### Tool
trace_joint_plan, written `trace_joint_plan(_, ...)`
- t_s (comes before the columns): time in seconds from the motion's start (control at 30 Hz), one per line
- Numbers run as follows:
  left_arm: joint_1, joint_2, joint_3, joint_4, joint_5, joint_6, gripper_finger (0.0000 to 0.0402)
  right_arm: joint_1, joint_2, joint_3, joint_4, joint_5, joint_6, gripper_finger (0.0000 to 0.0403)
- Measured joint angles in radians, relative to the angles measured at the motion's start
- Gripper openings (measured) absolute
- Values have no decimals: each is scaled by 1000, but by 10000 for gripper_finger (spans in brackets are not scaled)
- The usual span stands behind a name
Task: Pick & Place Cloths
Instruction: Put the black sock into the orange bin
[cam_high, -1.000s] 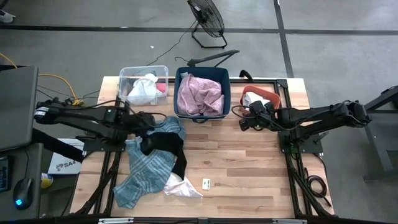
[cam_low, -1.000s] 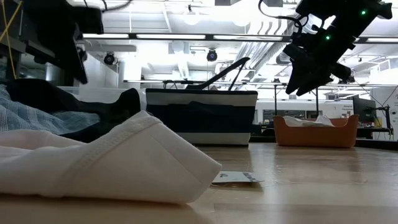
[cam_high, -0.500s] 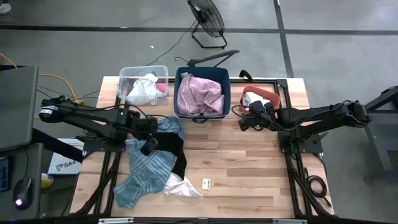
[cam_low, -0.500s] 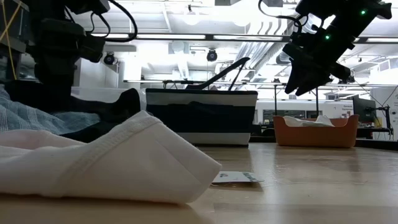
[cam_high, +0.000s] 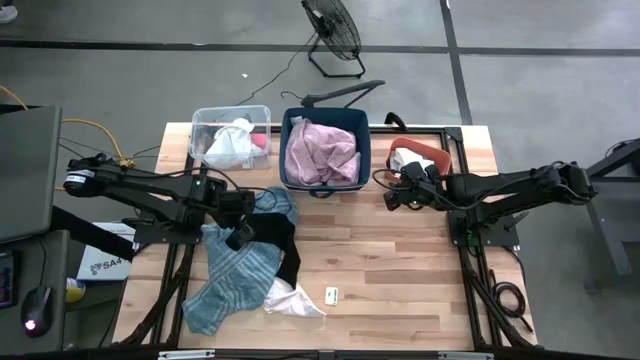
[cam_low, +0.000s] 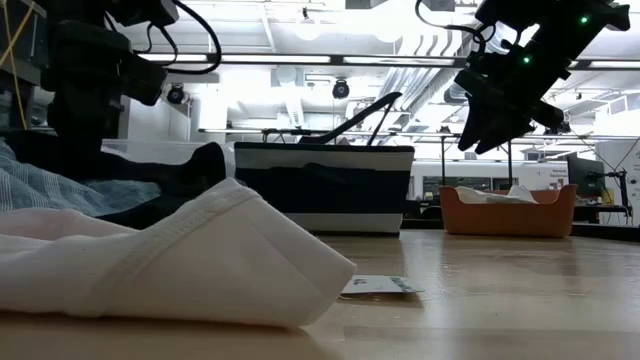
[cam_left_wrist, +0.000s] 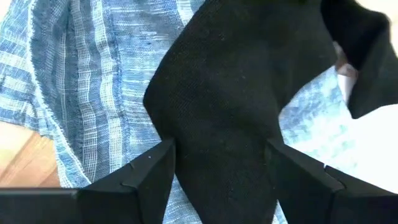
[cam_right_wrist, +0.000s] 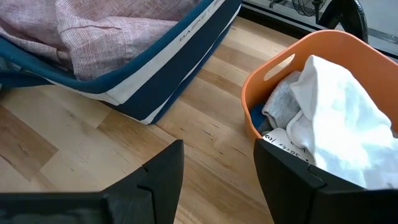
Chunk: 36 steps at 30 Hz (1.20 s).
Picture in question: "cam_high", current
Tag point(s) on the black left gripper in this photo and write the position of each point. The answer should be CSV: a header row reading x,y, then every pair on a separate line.
x,y
237,207

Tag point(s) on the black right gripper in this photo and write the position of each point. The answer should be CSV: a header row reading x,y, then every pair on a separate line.
x,y
425,192

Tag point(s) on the black cloth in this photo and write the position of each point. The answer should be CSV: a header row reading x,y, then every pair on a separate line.
x,y
275,230

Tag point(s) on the pale pink cloth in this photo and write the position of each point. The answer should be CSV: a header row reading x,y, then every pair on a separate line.
x,y
292,302

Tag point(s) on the pink shirt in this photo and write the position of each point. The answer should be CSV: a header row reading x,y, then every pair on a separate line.
x,y
320,155

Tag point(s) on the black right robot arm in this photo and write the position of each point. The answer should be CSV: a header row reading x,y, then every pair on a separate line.
x,y
515,185

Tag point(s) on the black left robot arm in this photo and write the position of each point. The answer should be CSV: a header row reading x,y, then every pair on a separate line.
x,y
140,185

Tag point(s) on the orange plastic bin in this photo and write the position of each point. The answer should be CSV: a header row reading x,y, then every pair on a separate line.
x,y
442,157

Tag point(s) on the blue striped cloth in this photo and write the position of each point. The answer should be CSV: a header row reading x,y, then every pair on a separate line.
x,y
235,280

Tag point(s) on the clear plastic bin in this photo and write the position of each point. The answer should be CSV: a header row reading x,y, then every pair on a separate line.
x,y
197,160

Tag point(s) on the red cloth piece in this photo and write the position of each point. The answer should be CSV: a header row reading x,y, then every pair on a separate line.
x,y
258,140

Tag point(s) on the white paper tag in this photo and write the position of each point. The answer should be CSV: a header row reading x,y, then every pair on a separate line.
x,y
331,296

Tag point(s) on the white cardboard box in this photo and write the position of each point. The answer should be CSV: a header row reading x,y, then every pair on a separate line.
x,y
105,265

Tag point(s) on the black diagonal bar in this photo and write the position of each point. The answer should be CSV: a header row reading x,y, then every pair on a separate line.
x,y
90,232

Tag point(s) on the black floor fan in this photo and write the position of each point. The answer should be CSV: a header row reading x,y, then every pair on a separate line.
x,y
332,25

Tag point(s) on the yellow round object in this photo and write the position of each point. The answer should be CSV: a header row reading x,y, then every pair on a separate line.
x,y
75,292

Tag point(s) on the grey desk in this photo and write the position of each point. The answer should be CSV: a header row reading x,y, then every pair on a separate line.
x,y
55,270

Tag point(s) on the black computer mouse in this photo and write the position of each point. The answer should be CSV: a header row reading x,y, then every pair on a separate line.
x,y
37,310

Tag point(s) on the computer monitor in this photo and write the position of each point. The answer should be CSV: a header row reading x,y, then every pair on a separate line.
x,y
27,170

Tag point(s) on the black keyboard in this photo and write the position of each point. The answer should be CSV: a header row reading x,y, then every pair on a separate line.
x,y
6,280

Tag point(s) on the person's shoe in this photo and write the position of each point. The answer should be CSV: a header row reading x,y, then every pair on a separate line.
x,y
7,14

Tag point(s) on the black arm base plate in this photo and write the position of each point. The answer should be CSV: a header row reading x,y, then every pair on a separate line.
x,y
150,232
500,235

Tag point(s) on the silver bracket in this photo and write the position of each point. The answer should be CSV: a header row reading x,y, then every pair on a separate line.
x,y
465,356
185,355

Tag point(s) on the black side table frame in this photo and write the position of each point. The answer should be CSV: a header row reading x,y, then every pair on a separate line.
x,y
607,235

